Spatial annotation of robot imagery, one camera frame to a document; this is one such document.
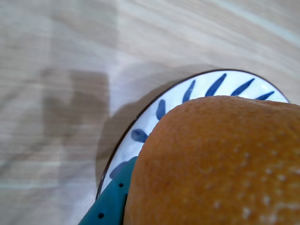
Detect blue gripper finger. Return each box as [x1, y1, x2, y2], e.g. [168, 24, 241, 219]
[79, 156, 139, 225]

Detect large orange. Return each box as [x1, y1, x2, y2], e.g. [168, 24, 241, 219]
[123, 95, 300, 225]

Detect white plate blue stripes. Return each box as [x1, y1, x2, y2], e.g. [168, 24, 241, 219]
[95, 69, 291, 200]

